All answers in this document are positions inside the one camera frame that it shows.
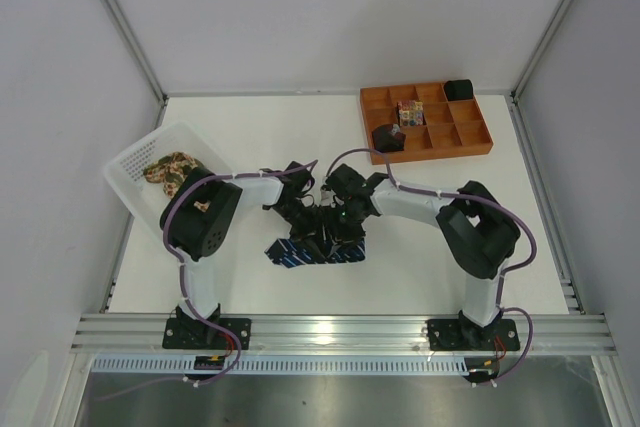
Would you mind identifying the navy striped tie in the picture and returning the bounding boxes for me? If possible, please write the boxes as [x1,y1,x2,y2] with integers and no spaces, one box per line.
[265,238,366,269]

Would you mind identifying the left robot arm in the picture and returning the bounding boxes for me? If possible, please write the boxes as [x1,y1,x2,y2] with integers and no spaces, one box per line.
[160,161,321,327]

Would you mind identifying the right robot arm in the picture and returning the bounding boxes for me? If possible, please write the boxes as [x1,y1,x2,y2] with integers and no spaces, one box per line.
[322,164,521,330]

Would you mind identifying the dark maroon rolled tie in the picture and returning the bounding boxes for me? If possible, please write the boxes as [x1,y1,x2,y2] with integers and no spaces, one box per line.
[372,124,406,153]

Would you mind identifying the colourful rolled tie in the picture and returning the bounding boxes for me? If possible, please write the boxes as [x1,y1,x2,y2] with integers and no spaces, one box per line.
[396,100,425,127]

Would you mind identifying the wooden compartment tray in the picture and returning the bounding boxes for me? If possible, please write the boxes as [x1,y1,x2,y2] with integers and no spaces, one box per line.
[360,81,493,164]

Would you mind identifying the floral patterned tie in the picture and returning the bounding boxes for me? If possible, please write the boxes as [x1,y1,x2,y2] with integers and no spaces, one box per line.
[143,152,204,199]

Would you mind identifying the white plastic basket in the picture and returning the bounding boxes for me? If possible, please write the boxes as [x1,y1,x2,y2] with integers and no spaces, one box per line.
[103,121,231,247]

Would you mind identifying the black rolled tie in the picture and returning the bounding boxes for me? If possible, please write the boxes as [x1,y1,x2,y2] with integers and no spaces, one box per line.
[443,79,474,102]

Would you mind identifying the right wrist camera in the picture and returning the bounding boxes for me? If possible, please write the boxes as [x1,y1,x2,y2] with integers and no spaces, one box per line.
[322,164,365,201]

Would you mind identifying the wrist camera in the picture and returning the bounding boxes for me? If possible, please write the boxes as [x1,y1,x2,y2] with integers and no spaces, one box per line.
[322,164,365,201]
[261,160,317,204]

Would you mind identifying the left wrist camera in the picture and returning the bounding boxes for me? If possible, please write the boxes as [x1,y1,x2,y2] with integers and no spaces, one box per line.
[261,160,317,204]

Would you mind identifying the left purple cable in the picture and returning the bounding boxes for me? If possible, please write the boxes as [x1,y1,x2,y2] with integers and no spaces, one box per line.
[92,159,320,401]

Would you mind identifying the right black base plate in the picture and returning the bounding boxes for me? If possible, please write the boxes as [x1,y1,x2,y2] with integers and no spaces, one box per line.
[426,317,521,352]

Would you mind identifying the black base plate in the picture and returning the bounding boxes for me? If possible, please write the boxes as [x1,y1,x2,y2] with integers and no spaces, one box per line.
[162,317,252,350]
[426,317,521,352]

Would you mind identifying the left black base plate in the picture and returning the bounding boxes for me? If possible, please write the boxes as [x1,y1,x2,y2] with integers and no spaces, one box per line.
[162,317,252,350]

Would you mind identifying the aluminium mounting rail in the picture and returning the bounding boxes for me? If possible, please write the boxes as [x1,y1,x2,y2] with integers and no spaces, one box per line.
[71,313,617,356]

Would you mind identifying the white slotted cable duct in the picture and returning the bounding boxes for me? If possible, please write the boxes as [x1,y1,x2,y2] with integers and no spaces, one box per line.
[92,354,469,376]

